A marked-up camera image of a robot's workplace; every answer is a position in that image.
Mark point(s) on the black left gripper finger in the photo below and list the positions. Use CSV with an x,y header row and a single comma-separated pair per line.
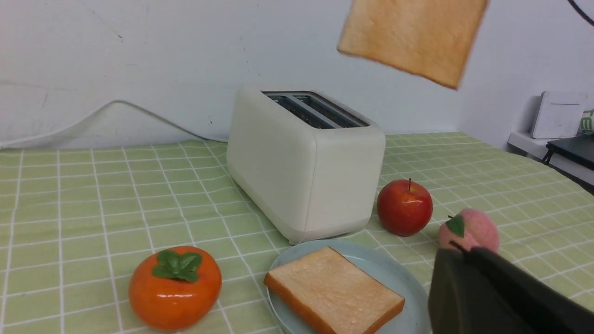
x,y
479,292

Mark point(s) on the toast slice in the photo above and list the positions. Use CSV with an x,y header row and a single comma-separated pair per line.
x,y
427,38
325,293

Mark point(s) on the white two-slot toaster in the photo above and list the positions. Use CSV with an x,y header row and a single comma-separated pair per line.
x,y
309,162

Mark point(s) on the pink peach with leaf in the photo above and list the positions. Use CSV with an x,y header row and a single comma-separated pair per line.
x,y
469,228

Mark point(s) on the light blue round plate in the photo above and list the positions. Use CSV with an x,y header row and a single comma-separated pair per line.
x,y
413,319

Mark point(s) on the red apple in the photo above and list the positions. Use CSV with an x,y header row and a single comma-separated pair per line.
x,y
404,207

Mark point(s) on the white side shelf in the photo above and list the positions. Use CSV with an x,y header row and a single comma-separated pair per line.
x,y
536,148

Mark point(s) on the black tray on shelf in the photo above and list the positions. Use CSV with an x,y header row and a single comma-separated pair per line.
x,y
578,149

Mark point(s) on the white box device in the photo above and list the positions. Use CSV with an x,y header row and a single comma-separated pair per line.
x,y
559,115

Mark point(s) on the green and white cup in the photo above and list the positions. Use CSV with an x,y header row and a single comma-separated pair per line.
x,y
586,126

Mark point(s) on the orange persimmon with green leaf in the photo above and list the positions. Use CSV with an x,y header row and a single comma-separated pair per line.
x,y
175,288

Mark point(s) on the green checkered tablecloth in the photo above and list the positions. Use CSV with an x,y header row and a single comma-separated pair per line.
x,y
74,224

